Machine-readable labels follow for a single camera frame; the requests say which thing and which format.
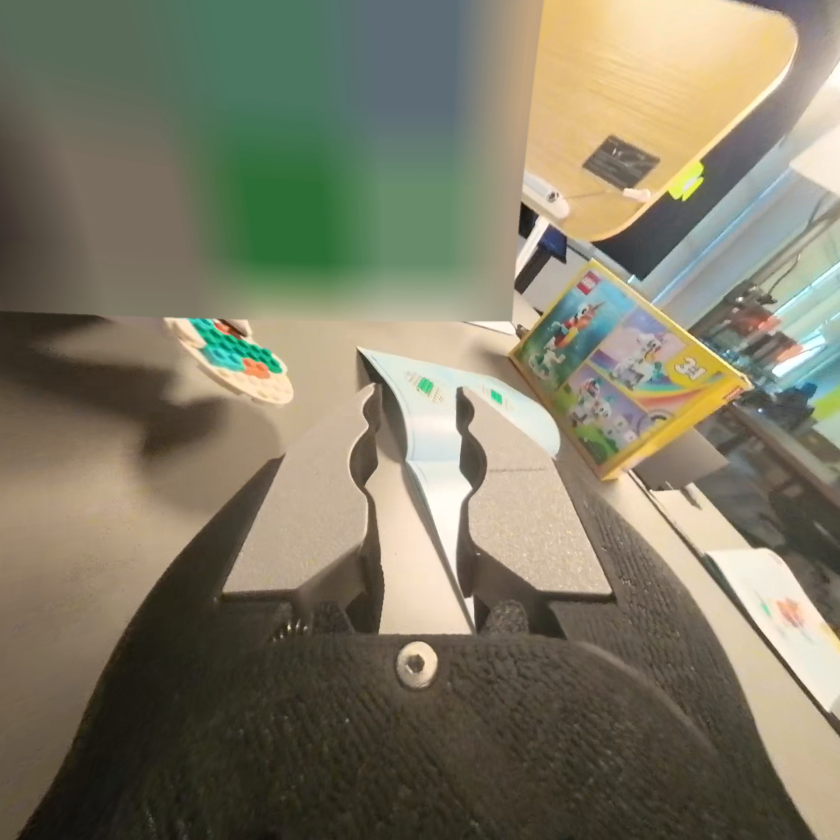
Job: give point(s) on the white device on table edge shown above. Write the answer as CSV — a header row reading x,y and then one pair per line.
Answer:
x,y
548,197

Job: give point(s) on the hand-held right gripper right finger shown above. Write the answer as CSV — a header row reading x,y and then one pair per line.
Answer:
x,y
531,525

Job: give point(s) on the black label on table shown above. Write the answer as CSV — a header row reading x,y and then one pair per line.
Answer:
x,y
620,159

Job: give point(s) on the yellow lego box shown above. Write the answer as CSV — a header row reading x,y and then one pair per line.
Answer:
x,y
623,374

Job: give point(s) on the yellow-green sticker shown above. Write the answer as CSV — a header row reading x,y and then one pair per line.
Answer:
x,y
688,179

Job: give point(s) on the printed paper sheet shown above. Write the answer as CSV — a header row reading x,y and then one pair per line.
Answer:
x,y
781,610

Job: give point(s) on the light wooden table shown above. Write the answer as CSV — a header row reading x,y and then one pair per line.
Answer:
x,y
656,72

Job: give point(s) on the round white teal lego build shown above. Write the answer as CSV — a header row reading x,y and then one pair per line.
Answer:
x,y
229,358

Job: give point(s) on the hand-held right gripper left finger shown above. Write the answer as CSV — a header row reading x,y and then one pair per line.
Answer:
x,y
302,518

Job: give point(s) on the pale blue instruction booklet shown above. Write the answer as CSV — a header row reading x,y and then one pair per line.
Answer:
x,y
433,420

